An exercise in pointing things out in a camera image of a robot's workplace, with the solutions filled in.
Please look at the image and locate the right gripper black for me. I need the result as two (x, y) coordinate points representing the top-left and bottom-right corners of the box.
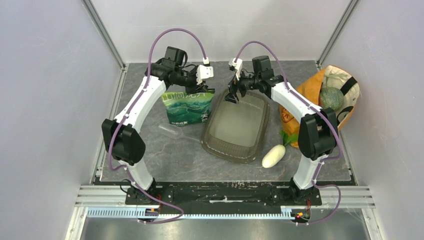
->
(222, 67), (261, 104)

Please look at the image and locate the green litter bag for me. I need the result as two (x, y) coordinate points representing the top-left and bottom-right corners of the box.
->
(161, 92), (214, 127)

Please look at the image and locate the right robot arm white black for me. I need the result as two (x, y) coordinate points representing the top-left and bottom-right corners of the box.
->
(224, 55), (339, 205)

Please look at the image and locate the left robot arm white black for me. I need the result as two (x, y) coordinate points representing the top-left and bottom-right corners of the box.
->
(101, 46), (214, 204)

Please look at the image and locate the grey plastic litter box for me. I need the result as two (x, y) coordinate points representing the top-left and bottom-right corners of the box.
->
(200, 89), (270, 164)

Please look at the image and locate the clear plastic scoop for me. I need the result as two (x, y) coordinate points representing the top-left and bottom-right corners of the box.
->
(158, 123), (201, 143)

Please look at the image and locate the white radish toy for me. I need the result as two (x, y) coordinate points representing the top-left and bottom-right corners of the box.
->
(261, 130), (299, 169)

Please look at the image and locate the green melon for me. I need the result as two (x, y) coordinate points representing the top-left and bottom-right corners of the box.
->
(318, 87), (344, 111)

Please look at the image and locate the orange tote bag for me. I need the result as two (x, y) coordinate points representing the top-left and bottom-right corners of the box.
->
(279, 65), (361, 148)

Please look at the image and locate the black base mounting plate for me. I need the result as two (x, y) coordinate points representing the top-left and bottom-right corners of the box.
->
(124, 181), (322, 216)

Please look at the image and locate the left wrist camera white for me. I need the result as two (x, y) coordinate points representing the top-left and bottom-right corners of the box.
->
(196, 65), (214, 85)

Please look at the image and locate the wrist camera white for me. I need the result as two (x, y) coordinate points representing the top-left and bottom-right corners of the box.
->
(228, 58), (243, 81)
(196, 65), (214, 85)

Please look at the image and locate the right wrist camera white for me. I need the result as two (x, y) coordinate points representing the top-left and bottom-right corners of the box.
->
(228, 58), (243, 81)

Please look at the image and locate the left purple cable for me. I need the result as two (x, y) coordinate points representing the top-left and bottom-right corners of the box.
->
(107, 28), (210, 225)

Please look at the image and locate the purple cable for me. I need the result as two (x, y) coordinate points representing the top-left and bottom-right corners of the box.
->
(234, 41), (343, 226)
(107, 28), (210, 225)

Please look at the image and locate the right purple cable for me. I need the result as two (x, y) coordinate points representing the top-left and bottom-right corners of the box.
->
(234, 41), (343, 226)

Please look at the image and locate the aluminium frame rail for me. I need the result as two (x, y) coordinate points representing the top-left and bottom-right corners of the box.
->
(75, 185), (376, 209)

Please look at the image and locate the grey cable duct strip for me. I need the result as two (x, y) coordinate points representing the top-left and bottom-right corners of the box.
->
(86, 207), (294, 220)

